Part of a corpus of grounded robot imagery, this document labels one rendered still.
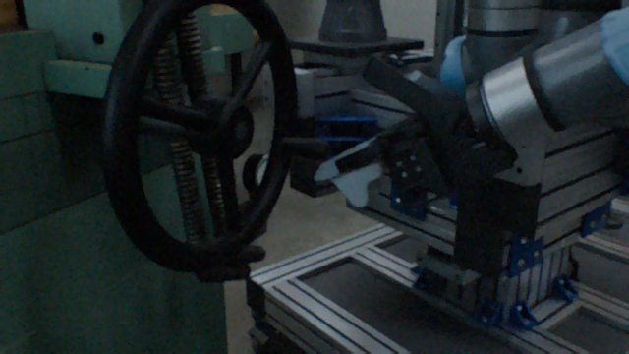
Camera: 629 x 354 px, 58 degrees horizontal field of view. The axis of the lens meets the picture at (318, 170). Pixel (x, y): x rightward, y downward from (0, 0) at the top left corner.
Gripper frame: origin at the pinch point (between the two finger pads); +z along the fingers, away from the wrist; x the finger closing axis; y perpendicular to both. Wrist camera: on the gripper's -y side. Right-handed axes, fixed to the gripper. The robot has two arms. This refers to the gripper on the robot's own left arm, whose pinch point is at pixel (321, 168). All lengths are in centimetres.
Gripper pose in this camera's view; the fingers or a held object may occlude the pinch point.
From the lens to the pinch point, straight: 63.8
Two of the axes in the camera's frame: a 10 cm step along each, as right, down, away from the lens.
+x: 4.5, -3.0, 8.4
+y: 4.6, 8.9, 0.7
